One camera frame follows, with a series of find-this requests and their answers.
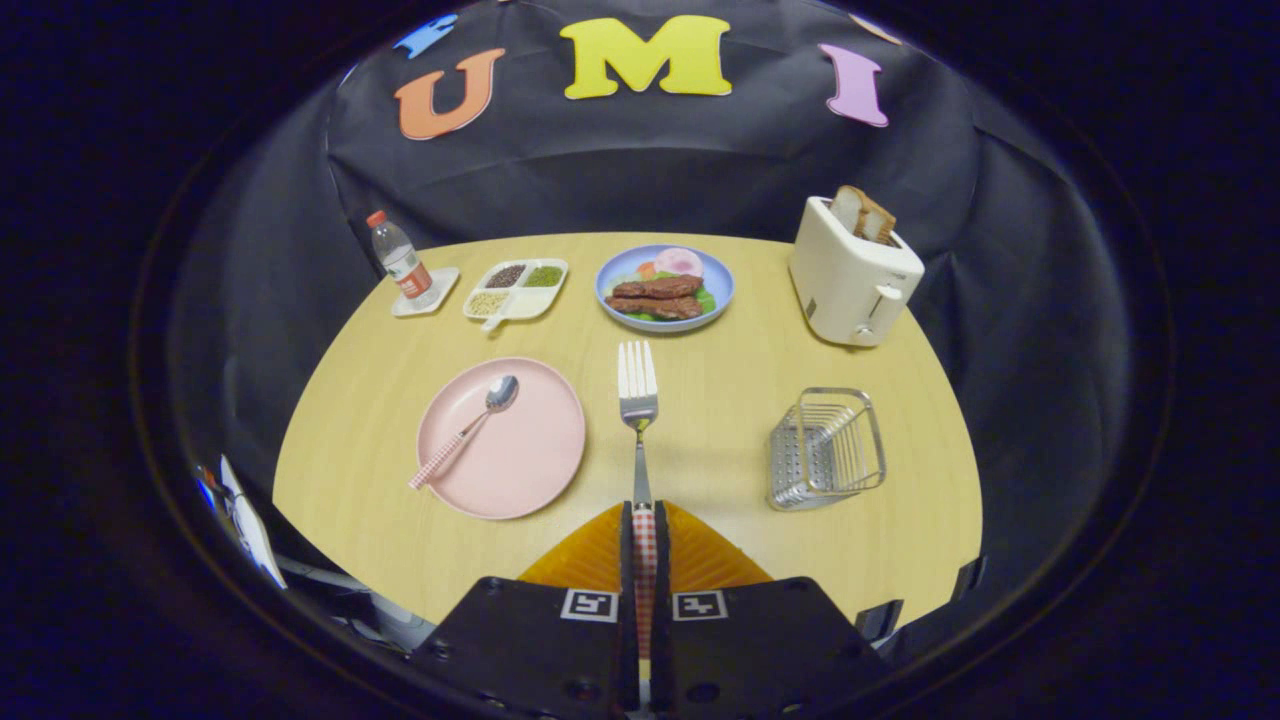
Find white toaster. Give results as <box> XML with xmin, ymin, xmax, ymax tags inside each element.
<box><xmin>788</xmin><ymin>195</ymin><xmax>926</xmax><ymax>348</ymax></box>

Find pink round plate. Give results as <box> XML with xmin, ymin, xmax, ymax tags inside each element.
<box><xmin>416</xmin><ymin>357</ymin><xmax>587</xmax><ymax>521</ymax></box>

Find metal wire cutlery basket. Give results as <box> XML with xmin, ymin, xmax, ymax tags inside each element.
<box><xmin>767</xmin><ymin>387</ymin><xmax>888</xmax><ymax>512</ymax></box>

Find toast bread slice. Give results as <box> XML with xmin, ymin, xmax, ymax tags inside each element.
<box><xmin>856</xmin><ymin>197</ymin><xmax>898</xmax><ymax>247</ymax></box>
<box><xmin>830</xmin><ymin>185</ymin><xmax>873</xmax><ymax>239</ymax></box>

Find clear water bottle red cap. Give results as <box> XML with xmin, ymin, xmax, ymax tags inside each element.
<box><xmin>366</xmin><ymin>210</ymin><xmax>441</xmax><ymax>306</ymax></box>

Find white square coaster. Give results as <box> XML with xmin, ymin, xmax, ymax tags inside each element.
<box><xmin>390</xmin><ymin>266</ymin><xmax>461</xmax><ymax>318</ymax></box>

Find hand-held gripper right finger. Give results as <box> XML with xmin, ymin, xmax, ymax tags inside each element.
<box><xmin>652</xmin><ymin>500</ymin><xmax>891</xmax><ymax>720</ymax></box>

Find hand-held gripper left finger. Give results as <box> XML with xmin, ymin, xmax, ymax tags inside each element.
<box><xmin>410</xmin><ymin>500</ymin><xmax>641</xmax><ymax>720</ymax></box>

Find blue round plate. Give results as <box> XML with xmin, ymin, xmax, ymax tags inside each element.
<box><xmin>595</xmin><ymin>244</ymin><xmax>736</xmax><ymax>333</ymax></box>

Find white flat board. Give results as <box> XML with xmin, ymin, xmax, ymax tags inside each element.
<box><xmin>218</xmin><ymin>455</ymin><xmax>288</xmax><ymax>589</ymax></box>

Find spoon with checked handle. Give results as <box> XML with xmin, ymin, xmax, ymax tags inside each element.
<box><xmin>408</xmin><ymin>375</ymin><xmax>521</xmax><ymax>491</ymax></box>

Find green lettuce leaves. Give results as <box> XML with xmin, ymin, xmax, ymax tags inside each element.
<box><xmin>605</xmin><ymin>268</ymin><xmax>717</xmax><ymax>324</ymax></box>

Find white divided dish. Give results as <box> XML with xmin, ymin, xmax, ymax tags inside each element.
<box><xmin>462</xmin><ymin>258</ymin><xmax>569</xmax><ymax>333</ymax></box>

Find brown meat strip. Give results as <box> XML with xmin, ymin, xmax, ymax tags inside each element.
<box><xmin>612</xmin><ymin>275</ymin><xmax>704</xmax><ymax>301</ymax></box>
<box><xmin>604</xmin><ymin>293</ymin><xmax>706</xmax><ymax>321</ymax></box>

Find fork with checked handle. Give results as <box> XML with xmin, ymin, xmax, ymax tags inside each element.
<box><xmin>617</xmin><ymin>340</ymin><xmax>661</xmax><ymax>706</ymax></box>

